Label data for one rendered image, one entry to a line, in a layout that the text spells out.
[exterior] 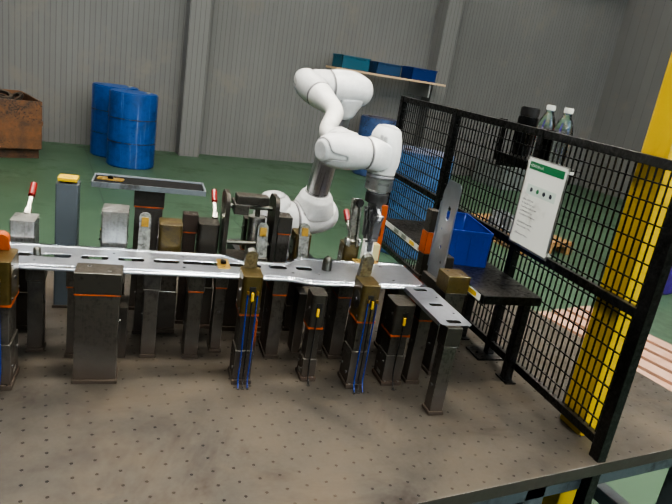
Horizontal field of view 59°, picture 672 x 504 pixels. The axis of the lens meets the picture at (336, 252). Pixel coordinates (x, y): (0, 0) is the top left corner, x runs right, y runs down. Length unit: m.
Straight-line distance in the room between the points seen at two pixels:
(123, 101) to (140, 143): 0.54
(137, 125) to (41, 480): 6.78
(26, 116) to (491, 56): 7.98
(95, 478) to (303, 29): 9.12
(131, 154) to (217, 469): 6.79
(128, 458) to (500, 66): 11.26
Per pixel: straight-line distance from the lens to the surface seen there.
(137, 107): 8.01
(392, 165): 1.91
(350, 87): 2.39
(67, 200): 2.17
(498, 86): 12.27
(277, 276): 1.87
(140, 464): 1.54
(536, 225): 2.13
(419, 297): 1.90
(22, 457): 1.59
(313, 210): 2.62
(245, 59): 9.85
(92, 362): 1.81
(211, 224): 2.04
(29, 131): 8.15
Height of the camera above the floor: 1.64
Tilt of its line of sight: 17 degrees down
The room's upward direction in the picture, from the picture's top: 9 degrees clockwise
